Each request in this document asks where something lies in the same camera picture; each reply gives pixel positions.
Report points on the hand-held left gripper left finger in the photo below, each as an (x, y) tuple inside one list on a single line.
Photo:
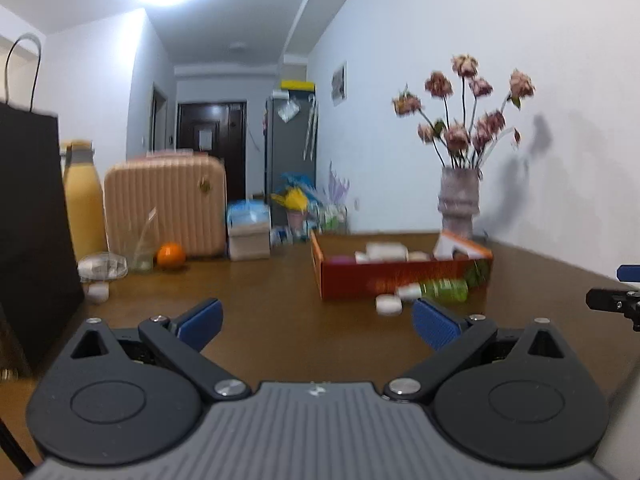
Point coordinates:
[(202, 322)]

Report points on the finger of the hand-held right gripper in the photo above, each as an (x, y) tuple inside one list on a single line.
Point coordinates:
[(612, 300), (629, 273)]

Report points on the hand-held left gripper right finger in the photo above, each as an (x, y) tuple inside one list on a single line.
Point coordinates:
[(434, 327)]

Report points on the red and orange cardboard box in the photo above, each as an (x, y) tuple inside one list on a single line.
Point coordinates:
[(400, 275)]

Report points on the green spray bottle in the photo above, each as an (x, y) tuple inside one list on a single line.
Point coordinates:
[(440, 290)]

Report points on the white round jar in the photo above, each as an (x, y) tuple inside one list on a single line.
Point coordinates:
[(388, 305)]

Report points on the small white container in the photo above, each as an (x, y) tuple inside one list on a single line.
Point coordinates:
[(362, 257), (419, 256)]

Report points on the orange fruit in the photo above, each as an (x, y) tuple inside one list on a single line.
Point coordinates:
[(171, 256)]

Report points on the clear drinking glass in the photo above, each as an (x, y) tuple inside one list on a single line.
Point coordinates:
[(142, 256)]

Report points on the small plain cardboard box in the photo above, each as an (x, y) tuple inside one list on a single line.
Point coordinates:
[(249, 244)]

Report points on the small white cap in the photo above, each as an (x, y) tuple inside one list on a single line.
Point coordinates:
[(98, 292)]

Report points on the clear plastic lid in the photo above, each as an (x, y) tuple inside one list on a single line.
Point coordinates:
[(102, 266)]

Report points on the blue tissue pack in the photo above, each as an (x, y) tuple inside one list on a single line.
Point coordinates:
[(247, 214)]

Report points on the pink ribbed suitcase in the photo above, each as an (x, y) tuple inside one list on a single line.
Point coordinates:
[(165, 205)]

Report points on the grey ribbed vase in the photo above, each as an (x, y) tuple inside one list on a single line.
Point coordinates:
[(457, 200)]

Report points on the pink flower pot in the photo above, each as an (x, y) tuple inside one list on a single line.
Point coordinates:
[(296, 221)]

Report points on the yellow toy watering can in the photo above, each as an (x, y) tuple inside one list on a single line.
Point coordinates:
[(292, 200)]

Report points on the purple artificial flowers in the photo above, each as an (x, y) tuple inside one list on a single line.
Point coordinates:
[(337, 187)]

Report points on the yellow insulated bottle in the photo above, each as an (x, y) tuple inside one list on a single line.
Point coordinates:
[(82, 200)]

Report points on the dark entrance door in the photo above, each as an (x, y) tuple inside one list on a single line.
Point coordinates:
[(212, 132)]

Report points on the dried pink roses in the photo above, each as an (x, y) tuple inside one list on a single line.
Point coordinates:
[(465, 125)]

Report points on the black paper bag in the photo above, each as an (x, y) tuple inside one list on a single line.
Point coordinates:
[(30, 210)]

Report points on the yellow box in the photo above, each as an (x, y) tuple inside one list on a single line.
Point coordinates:
[(297, 85)]

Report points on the framed wall picture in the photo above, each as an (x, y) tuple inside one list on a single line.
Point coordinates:
[(339, 83)]

